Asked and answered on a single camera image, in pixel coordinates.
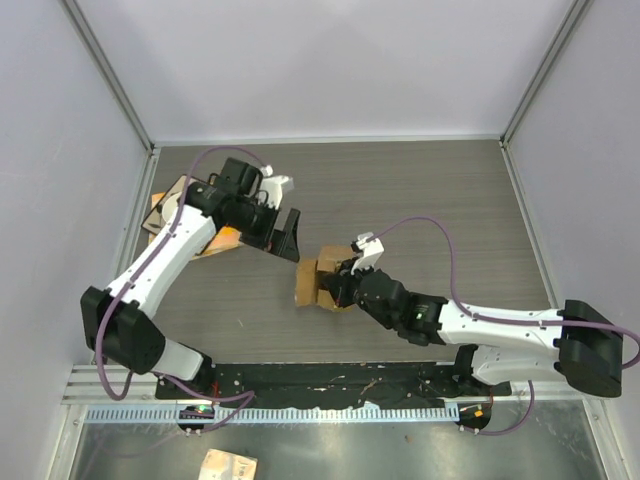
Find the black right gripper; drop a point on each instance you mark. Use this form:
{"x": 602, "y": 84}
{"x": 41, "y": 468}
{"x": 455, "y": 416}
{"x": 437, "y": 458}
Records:
{"x": 340, "y": 282}

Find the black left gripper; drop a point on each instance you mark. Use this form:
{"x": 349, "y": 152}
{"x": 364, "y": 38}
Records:
{"x": 284, "y": 243}

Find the brown cardboard express box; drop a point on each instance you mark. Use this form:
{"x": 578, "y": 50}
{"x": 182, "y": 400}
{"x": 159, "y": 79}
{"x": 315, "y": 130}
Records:
{"x": 310, "y": 272}

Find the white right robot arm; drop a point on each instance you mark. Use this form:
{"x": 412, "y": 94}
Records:
{"x": 575, "y": 344}

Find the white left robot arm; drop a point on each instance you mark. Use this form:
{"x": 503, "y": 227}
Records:
{"x": 118, "y": 319}

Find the orange checkered cloth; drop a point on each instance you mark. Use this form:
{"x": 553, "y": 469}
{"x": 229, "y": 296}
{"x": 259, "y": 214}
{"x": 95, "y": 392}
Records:
{"x": 227, "y": 239}

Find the white floral bowl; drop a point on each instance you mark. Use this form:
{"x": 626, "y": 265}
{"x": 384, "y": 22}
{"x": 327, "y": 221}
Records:
{"x": 169, "y": 206}

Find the floral square plate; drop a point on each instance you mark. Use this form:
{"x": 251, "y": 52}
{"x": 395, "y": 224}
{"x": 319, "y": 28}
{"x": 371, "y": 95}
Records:
{"x": 153, "y": 222}

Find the pink paper packet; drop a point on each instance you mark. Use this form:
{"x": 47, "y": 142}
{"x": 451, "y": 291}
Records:
{"x": 222, "y": 465}

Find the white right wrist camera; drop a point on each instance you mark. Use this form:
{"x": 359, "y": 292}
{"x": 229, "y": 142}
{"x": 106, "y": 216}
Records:
{"x": 368, "y": 248}

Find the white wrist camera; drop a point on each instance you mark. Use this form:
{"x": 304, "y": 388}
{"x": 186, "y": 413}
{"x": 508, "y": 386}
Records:
{"x": 273, "y": 188}
{"x": 368, "y": 248}

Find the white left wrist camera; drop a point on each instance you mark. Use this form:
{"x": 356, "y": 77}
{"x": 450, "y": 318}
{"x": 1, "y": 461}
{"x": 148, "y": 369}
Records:
{"x": 273, "y": 188}

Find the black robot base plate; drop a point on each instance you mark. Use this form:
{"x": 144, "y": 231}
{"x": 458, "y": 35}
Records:
{"x": 338, "y": 386}

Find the white slotted cable duct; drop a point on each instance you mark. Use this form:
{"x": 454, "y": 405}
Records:
{"x": 185, "y": 414}

